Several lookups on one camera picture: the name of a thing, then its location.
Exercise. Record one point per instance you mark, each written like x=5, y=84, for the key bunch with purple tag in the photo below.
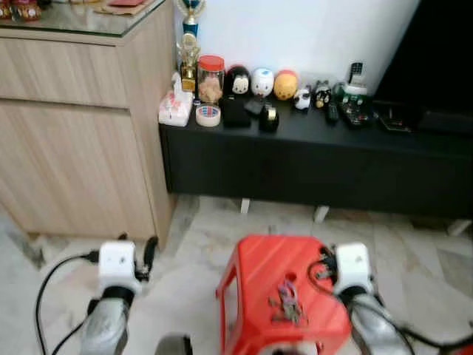
x=288, y=305

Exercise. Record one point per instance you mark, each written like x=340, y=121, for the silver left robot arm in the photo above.
x=103, y=329

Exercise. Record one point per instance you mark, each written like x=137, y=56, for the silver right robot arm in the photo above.
x=377, y=329

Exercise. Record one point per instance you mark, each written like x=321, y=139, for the red plastic stool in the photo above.
x=259, y=281

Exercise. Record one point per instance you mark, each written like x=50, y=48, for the black low console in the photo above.
x=310, y=166

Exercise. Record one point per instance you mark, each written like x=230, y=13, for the light wooden cabinet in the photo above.
x=66, y=140

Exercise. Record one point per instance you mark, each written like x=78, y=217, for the white pink tissue pack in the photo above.
x=174, y=107

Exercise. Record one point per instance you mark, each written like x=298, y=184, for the red plastic object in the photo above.
x=465, y=350

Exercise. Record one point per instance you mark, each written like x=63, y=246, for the clear tape roll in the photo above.
x=208, y=115

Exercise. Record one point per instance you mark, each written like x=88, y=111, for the black remote control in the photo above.
x=332, y=111

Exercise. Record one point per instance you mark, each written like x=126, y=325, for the small black tape dispenser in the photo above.
x=268, y=120

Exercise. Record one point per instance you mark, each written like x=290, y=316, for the flat black box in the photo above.
x=397, y=120

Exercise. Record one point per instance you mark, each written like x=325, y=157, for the black wallet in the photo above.
x=236, y=112

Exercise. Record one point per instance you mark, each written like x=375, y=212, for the small white panda figurine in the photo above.
x=302, y=99

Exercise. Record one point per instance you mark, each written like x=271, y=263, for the small black white figurine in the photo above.
x=322, y=95

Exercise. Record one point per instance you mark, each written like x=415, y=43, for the small grey object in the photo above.
x=256, y=106

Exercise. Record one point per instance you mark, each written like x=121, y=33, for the glass jar with red lid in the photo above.
x=211, y=80

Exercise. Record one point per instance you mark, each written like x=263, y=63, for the yellow round plush toy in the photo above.
x=285, y=85

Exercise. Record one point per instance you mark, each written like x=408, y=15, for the black round plush toy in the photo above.
x=237, y=80

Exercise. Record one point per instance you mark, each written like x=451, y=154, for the white round plush toy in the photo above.
x=262, y=81

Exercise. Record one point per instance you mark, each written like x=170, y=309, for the gold and blue trophy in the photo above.
x=189, y=55

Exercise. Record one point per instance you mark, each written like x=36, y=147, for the black television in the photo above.
x=436, y=59

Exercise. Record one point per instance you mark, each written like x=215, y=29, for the red brown mat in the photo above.
x=126, y=6

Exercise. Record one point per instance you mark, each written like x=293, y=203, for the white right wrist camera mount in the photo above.
x=353, y=268

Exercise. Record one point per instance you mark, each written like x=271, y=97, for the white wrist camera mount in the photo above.
x=118, y=266
x=353, y=268

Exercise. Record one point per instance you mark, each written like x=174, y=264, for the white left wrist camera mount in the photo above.
x=118, y=266

